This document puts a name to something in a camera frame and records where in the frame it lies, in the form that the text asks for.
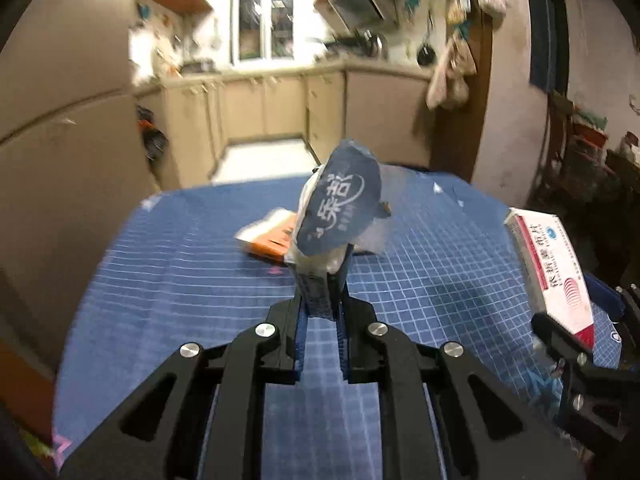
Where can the orange and white box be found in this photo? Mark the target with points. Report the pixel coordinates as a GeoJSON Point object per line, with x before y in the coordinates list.
{"type": "Point", "coordinates": [270, 242]}

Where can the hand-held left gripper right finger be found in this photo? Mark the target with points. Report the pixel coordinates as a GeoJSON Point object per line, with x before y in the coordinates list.
{"type": "Point", "coordinates": [343, 355]}

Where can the black hanging bag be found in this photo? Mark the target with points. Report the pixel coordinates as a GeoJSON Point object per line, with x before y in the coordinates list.
{"type": "Point", "coordinates": [152, 137]}

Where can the kitchen window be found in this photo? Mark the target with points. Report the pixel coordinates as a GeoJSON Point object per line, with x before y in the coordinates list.
{"type": "Point", "coordinates": [255, 20]}

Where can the cluttered dark side table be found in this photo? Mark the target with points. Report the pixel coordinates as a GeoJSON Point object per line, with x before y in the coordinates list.
{"type": "Point", "coordinates": [605, 170]}

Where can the dark wooden chair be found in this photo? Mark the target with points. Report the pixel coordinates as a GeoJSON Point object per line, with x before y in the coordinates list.
{"type": "Point", "coordinates": [555, 145]}

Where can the metal kettle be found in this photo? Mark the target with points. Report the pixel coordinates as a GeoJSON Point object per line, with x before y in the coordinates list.
{"type": "Point", "coordinates": [377, 46]}

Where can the black hanging frying pan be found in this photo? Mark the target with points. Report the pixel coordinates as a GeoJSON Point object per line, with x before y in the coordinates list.
{"type": "Point", "coordinates": [425, 55]}

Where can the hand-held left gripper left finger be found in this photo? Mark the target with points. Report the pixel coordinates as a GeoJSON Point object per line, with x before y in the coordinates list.
{"type": "Point", "coordinates": [299, 355]}

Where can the beige lower kitchen cabinets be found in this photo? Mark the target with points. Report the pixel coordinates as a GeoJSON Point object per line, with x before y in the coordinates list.
{"type": "Point", "coordinates": [280, 105]}

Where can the beige refrigerator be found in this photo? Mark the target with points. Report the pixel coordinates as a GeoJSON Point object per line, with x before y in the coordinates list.
{"type": "Point", "coordinates": [60, 110]}

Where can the yellowish hanging plastic bag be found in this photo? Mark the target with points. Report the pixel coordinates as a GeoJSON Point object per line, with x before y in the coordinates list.
{"type": "Point", "coordinates": [457, 2]}

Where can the blue grid table mat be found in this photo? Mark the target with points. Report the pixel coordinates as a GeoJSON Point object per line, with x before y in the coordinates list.
{"type": "Point", "coordinates": [175, 270]}

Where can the white and red medicine box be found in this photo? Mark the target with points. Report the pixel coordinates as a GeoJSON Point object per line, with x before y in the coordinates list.
{"type": "Point", "coordinates": [545, 260]}

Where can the metal tray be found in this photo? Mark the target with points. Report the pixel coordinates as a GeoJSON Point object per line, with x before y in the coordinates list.
{"type": "Point", "coordinates": [197, 67]}

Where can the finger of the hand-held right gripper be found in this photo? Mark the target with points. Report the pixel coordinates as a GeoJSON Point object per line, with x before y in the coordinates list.
{"type": "Point", "coordinates": [555, 337]}

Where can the dark blue window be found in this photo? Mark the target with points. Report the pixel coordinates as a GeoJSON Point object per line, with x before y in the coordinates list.
{"type": "Point", "coordinates": [547, 30]}

